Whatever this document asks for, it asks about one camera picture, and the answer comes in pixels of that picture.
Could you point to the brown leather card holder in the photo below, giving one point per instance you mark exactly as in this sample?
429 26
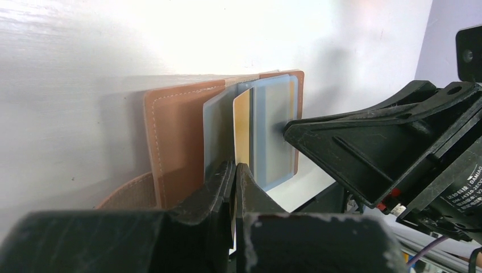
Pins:
174 129

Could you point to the gold credit card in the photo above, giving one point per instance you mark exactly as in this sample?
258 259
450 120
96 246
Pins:
241 124

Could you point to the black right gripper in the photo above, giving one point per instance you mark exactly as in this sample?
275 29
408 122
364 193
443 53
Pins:
416 155

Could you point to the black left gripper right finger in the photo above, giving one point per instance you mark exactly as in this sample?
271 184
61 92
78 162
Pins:
269 239

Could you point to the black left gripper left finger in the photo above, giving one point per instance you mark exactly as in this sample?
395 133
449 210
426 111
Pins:
194 236

